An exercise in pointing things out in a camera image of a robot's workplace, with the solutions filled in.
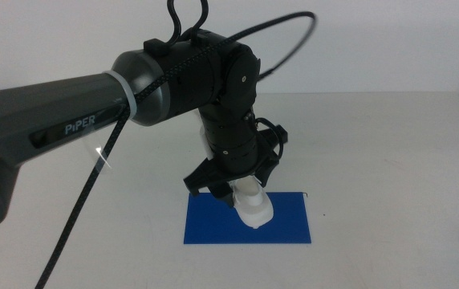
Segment thin black looped cable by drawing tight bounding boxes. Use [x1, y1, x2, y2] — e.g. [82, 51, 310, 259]
[166, 0, 209, 46]

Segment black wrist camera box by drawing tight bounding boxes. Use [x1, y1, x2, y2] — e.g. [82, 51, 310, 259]
[254, 117, 290, 162]

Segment white zip tie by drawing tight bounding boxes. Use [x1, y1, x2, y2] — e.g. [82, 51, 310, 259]
[104, 69, 139, 121]

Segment blue rectangular mat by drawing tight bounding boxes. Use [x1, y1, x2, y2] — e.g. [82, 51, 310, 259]
[183, 191, 312, 245]

